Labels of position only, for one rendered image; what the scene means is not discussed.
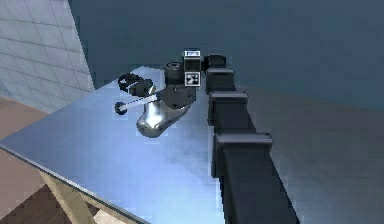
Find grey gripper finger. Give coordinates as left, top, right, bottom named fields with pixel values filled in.
left=114, top=93, right=162, bottom=117
left=117, top=73, right=158, bottom=98

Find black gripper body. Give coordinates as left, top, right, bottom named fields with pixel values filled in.
left=155, top=60, right=198, bottom=110

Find blue glossy table wooden legs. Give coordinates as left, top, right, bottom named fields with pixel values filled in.
left=0, top=64, right=384, bottom=224

